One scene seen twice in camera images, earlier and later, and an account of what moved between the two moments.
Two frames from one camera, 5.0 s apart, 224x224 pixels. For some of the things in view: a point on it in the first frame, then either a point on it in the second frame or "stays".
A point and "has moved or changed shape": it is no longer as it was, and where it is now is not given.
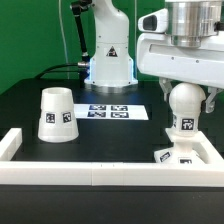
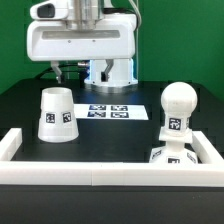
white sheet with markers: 110,112 stays
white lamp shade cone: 57,119 stays
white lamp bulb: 186,102 has moved or changed shape
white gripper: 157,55 to 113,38
